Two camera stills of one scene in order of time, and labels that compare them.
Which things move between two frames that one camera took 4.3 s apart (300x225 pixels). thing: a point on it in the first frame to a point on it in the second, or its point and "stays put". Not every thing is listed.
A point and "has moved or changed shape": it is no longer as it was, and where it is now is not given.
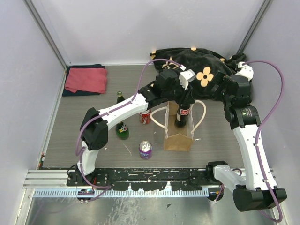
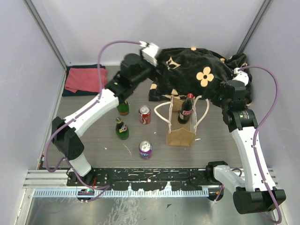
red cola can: x=145 y=117 stays put
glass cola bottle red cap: x=183 y=110 has moved or changed shape
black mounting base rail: x=141 y=179 stays put
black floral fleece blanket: x=205 y=63 stays put
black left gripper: x=187 y=95 to x=143 y=62
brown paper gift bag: x=176 y=138 has moved or changed shape
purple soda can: x=146 y=148 stays put
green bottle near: x=122 y=131 stays put
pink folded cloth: x=89 y=80 stays put
